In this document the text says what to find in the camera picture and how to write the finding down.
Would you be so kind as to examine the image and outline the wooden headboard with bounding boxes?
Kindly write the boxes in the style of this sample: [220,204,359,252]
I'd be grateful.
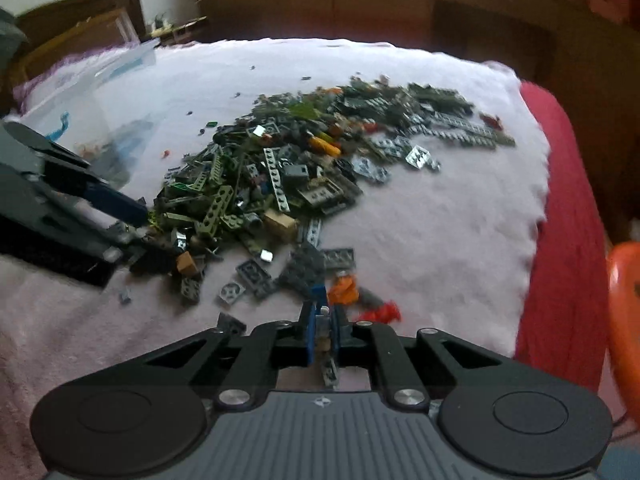
[12,0,148,86]

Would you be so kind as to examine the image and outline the wooden bedside table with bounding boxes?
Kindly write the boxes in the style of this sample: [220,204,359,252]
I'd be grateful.
[147,15,211,49]

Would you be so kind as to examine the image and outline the red blanket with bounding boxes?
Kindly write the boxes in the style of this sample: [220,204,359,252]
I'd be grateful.
[515,82,613,393]

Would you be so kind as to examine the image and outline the orange toy piece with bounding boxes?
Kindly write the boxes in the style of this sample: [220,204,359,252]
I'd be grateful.
[327,271,360,306]

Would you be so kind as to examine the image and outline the orange plastic stool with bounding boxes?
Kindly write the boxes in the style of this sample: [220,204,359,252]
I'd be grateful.
[606,242,640,411]

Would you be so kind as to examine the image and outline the long wooden cabinet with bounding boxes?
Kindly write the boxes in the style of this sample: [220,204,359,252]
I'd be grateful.
[195,0,640,241]

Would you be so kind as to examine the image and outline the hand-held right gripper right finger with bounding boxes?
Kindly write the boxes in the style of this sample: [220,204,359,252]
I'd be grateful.
[327,302,566,411]

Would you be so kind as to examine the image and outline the small grey toy figure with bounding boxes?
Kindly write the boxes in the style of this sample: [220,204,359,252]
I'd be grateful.
[318,305,340,390]

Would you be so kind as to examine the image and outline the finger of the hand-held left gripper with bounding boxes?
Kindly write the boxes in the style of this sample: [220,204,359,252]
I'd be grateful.
[102,225,178,277]
[30,142,150,227]

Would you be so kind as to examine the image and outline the pile of toy building bricks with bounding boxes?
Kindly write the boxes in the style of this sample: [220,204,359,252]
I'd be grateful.
[117,74,517,311]

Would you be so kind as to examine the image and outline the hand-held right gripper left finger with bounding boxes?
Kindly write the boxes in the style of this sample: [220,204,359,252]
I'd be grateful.
[65,285,323,411]

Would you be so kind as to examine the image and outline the clear plastic storage box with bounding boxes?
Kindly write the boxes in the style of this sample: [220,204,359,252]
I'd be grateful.
[0,38,168,188]

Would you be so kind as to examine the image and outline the ragged red toy piece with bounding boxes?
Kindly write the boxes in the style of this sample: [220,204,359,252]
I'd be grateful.
[357,300,402,325]

